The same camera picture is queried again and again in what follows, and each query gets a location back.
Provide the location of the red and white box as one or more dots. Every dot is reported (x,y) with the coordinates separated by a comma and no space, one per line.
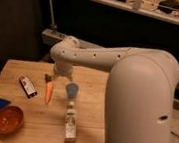
(28,86)

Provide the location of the blue ceramic cup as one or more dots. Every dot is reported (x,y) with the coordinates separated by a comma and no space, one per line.
(72,90)

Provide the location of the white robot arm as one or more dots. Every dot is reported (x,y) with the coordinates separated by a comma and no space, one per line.
(139,92)

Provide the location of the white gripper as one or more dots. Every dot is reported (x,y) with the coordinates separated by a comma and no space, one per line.
(62,69)

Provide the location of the orange ceramic bowl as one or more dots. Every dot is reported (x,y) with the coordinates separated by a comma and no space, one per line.
(11,120)

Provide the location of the clear plastic bottle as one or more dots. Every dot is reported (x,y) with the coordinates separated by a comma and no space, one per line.
(70,124)

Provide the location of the metal pole stand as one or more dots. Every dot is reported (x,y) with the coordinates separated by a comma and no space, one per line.
(52,6)

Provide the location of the orange toy carrot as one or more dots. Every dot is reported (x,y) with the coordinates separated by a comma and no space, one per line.
(49,88)

